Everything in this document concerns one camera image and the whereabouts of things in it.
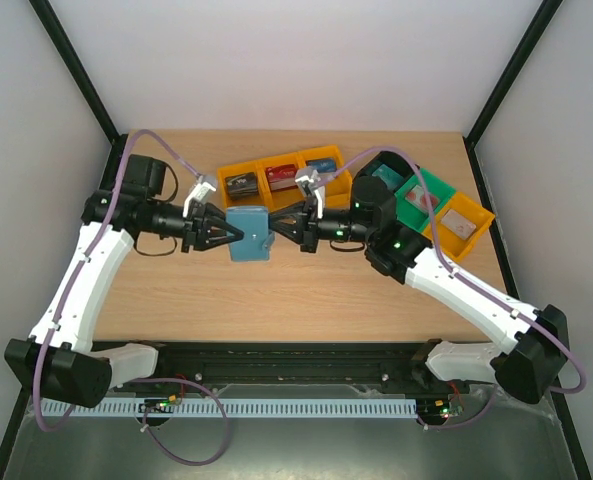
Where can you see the teal card stack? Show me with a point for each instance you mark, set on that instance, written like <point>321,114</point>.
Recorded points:
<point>391,178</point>

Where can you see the black corner frame post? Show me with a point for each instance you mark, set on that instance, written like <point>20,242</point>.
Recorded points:
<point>538,25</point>

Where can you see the blue card stack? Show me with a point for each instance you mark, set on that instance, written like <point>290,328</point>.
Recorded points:
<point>325,165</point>

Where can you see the black plastic bin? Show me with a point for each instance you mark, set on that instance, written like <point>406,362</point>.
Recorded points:
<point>393,160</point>

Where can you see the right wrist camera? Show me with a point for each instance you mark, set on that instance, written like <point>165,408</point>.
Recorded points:
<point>312,184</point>

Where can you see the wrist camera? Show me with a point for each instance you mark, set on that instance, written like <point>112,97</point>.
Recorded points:
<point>204,186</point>
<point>312,184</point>

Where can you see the black left frame post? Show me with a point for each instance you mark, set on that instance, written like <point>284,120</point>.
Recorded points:
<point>59,38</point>

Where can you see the yellow bin right group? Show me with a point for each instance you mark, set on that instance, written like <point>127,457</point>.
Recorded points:
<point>452,246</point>

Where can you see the green plastic bin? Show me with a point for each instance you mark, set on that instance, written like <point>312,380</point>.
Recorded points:
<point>411,205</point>

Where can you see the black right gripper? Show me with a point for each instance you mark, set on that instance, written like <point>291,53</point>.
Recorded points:
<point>309,230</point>

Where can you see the white slotted cable duct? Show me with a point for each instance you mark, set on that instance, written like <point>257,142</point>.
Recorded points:
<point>254,408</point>

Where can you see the black card stack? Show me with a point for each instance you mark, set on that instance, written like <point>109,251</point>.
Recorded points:
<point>242,185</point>

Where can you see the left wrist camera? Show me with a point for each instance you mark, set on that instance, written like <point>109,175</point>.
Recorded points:
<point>204,186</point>

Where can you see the yellow bin left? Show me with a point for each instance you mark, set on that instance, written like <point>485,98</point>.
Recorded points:
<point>261,199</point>

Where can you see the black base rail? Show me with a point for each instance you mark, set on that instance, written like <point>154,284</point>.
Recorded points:
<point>416,370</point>

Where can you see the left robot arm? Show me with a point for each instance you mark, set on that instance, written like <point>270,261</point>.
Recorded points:
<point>86,290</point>

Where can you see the red circle card stack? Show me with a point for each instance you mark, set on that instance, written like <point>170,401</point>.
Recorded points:
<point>423,202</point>

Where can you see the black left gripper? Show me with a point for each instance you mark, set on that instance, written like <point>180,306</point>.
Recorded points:
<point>196,232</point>

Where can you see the blue card holder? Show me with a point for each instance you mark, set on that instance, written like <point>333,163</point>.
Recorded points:
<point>258,238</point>

